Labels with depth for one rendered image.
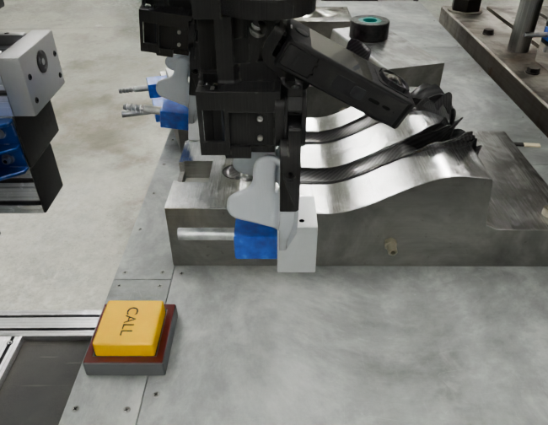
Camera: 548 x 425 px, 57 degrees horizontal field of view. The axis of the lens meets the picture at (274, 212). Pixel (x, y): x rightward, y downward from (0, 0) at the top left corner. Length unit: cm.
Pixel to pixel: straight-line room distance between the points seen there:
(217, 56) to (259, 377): 31
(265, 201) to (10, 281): 165
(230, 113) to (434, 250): 36
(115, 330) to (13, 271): 152
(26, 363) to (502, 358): 112
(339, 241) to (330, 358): 15
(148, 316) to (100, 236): 155
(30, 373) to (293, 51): 115
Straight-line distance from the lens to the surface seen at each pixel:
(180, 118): 72
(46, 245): 211
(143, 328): 53
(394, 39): 113
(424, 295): 63
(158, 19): 64
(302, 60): 37
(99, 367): 55
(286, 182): 38
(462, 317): 62
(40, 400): 133
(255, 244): 46
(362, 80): 38
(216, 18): 37
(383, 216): 60
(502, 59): 149
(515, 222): 68
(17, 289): 196
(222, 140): 40
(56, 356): 140
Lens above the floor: 123
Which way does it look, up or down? 36 degrees down
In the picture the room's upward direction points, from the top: straight up
